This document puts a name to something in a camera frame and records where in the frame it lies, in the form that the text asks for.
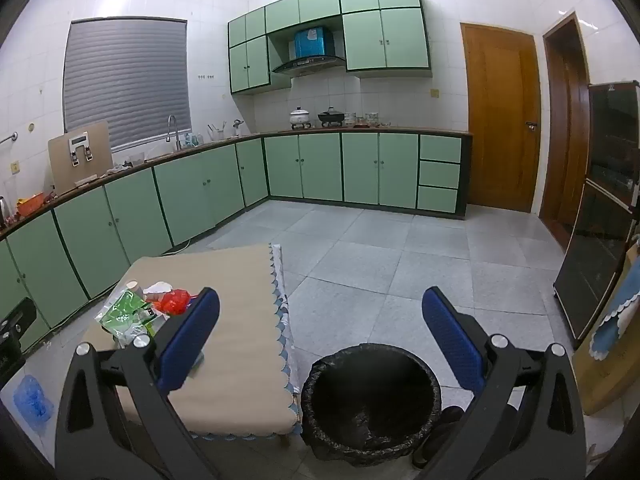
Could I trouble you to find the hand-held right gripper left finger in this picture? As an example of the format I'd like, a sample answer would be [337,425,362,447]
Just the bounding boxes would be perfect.
[55,287,221,480]

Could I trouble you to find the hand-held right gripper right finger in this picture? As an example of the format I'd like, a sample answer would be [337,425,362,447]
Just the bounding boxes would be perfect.
[415,286,588,480]

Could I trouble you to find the red mesh bag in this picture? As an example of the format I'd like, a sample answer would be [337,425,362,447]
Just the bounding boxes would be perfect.
[152,288,195,316]

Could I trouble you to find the green snack packet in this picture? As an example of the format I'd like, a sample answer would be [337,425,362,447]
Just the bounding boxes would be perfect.
[97,291,157,348]

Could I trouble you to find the bin with black liner bag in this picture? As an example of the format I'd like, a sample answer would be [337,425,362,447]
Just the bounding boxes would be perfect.
[300,342,443,468]

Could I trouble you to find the blue plastic bag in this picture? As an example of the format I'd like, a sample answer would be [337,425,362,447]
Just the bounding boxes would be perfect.
[12,374,55,431]

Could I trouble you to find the orange plastic basket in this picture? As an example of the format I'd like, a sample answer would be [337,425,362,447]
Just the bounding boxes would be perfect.
[16,192,53,213]

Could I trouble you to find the blue scalloped cloth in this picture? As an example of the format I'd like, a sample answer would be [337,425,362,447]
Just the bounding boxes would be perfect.
[590,260,640,361]

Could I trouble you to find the beige water dispenser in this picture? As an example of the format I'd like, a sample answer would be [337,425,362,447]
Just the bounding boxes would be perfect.
[47,121,113,195]

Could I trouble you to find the black glass cabinet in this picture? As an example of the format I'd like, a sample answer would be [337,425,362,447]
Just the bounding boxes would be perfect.
[552,80,640,347]

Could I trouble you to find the green lower kitchen cabinets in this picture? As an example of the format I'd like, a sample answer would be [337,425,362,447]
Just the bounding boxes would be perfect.
[0,130,473,356]

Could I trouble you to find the green kitchen cabinets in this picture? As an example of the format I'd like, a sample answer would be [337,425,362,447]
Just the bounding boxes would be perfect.
[0,130,473,356]
[227,0,433,95]

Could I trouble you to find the light wooden door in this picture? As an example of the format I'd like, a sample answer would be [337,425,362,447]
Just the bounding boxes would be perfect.
[460,22,541,213]

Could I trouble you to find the dark wooden door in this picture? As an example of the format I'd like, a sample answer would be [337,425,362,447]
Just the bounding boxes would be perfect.
[539,11,592,251]

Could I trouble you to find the grey window blind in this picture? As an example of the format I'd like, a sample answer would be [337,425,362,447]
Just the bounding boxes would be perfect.
[62,17,193,148]

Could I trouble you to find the green upper kitchen cabinets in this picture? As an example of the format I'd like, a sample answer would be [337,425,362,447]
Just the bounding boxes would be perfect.
[227,0,433,95]

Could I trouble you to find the range hood with blue film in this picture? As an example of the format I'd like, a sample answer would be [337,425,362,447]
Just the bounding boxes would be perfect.
[271,27,347,78]

